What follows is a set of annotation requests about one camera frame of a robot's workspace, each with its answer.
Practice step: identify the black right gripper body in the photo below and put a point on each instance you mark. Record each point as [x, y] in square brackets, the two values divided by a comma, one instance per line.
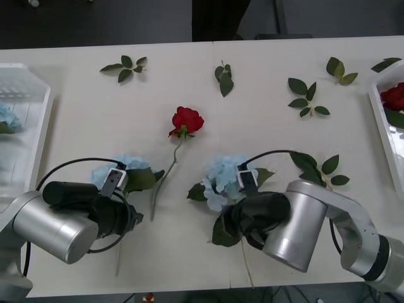
[229, 221]

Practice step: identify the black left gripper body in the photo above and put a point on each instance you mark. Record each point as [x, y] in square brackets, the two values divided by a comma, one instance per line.
[135, 219]

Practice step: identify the pale blue flower with stem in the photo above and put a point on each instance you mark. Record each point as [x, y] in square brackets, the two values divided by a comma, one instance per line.
[8, 115]
[224, 172]
[134, 164]

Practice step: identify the small red rose bare stem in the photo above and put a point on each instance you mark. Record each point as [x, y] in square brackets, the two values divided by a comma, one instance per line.
[187, 120]

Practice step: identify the large red rose with stem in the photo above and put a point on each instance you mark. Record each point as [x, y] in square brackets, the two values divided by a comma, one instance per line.
[394, 96]

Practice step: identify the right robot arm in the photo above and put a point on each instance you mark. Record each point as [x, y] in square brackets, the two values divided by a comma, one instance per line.
[296, 221]

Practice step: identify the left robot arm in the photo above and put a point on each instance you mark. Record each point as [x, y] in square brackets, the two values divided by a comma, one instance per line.
[53, 221]

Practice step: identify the large single green leaf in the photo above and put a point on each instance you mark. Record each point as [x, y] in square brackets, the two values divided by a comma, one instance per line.
[222, 236]

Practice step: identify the small red knob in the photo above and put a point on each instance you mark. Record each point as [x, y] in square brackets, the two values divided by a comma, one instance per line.
[149, 297]

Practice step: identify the green leaf twig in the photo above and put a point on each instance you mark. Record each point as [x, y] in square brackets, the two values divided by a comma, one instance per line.
[226, 84]
[342, 70]
[124, 75]
[304, 160]
[298, 86]

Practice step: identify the shallow white box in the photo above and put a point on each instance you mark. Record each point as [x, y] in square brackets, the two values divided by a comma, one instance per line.
[28, 142]
[383, 135]

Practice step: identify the person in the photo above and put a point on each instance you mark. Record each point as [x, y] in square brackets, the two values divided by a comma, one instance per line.
[217, 19]

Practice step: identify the black stand with base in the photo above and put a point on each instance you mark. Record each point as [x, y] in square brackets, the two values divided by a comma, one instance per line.
[281, 15]

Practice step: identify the narrow dark green leaf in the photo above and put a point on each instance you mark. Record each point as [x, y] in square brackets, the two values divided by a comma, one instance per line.
[383, 64]

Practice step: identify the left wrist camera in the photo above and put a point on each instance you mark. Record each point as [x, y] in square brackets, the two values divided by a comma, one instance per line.
[118, 176]

